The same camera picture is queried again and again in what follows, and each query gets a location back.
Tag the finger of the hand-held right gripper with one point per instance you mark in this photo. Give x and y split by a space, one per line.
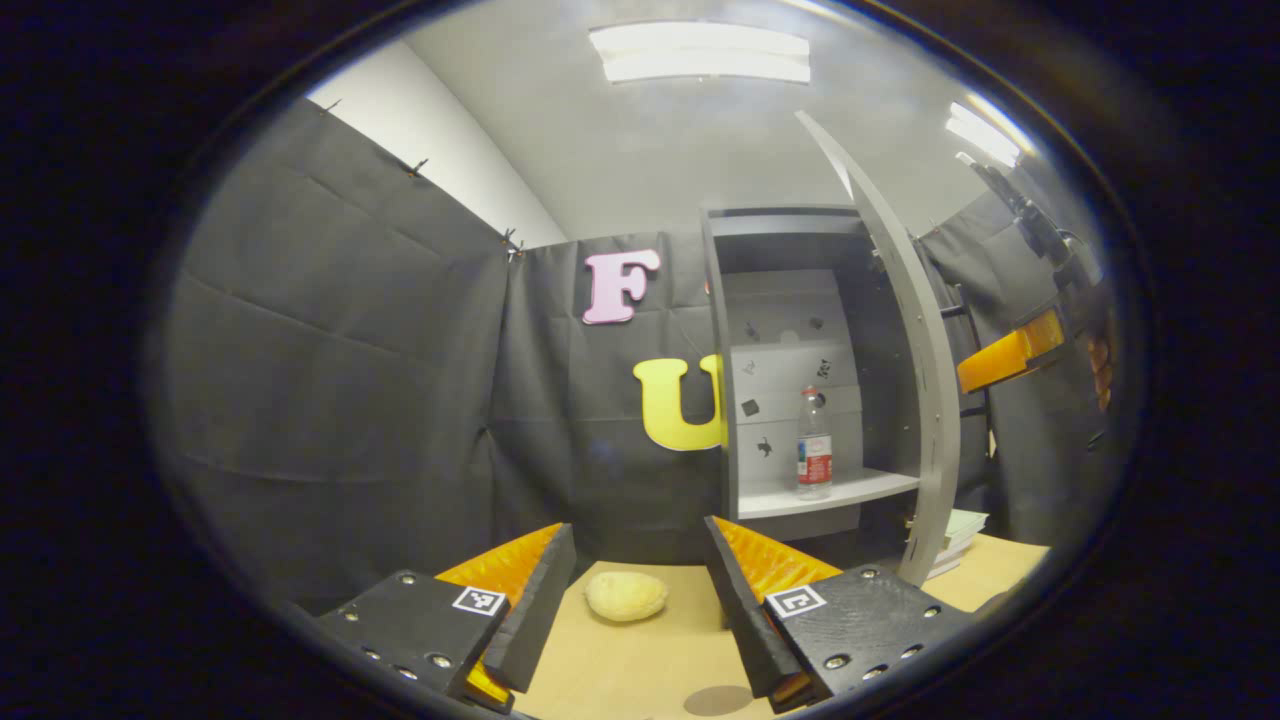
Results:
1010 355

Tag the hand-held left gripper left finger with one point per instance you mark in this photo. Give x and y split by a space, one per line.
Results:
540 610

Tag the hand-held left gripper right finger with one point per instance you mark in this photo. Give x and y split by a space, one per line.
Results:
745 620

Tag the round brown coaster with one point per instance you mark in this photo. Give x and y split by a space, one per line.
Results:
718 701

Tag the grey cabinet door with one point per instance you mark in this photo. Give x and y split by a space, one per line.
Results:
925 400

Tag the clear plastic bottle red label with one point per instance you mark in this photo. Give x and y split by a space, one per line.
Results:
814 460

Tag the dark grey cabinet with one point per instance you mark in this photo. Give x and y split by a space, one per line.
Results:
790 300

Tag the yellow potato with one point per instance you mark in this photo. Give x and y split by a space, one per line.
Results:
626 596

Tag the narrow ceiling light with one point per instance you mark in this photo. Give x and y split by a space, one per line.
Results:
985 132

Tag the green book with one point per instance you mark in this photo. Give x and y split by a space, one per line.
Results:
966 522

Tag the grey book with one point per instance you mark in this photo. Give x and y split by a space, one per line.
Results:
945 568

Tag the black backdrop cloth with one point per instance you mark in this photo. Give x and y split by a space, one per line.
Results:
350 380

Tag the large ceiling light panel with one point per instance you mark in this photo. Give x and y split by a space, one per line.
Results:
700 50

